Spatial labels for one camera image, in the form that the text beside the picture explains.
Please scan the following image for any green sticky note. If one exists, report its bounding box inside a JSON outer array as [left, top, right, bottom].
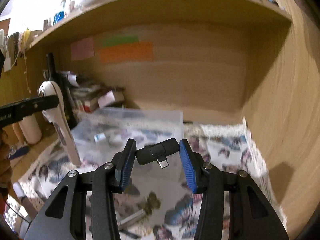
[[100, 35, 139, 47]]

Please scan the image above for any blue beads jar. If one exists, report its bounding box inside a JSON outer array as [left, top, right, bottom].
[[53, 11, 65, 25]]

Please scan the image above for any black gold lighter tube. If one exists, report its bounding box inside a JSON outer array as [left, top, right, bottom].
[[117, 209, 146, 230]]

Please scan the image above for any clear plastic storage box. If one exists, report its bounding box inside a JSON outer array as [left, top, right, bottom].
[[72, 107, 184, 166]]

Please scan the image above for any pink sticky note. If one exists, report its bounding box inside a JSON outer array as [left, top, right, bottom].
[[71, 36, 94, 61]]

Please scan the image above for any butterfly print lace cloth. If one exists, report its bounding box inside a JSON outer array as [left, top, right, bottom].
[[14, 125, 287, 239]]

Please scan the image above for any orange sticky note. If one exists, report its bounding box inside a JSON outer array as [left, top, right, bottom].
[[98, 42, 153, 64]]

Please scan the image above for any stack of books and papers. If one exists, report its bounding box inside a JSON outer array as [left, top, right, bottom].
[[59, 71, 123, 113]]

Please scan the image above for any cream ceramic mug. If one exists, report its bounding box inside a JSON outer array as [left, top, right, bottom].
[[12, 115, 42, 145]]

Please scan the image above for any dark wine bottle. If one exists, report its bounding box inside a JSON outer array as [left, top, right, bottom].
[[46, 52, 77, 129]]

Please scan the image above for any small pink white box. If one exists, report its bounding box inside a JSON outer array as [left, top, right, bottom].
[[98, 90, 125, 108]]

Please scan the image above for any black usb-c dongle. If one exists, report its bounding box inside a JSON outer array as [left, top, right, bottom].
[[136, 138, 180, 168]]

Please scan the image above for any wooden shelf board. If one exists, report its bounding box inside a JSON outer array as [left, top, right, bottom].
[[27, 0, 292, 50]]

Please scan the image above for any white handheld magnifier device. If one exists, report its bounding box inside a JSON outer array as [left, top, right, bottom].
[[39, 81, 81, 166]]

